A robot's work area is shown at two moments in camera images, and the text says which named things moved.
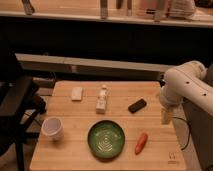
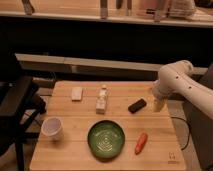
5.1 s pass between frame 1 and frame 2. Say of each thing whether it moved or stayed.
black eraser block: stayed
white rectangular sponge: stayed
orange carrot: stayed
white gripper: moved
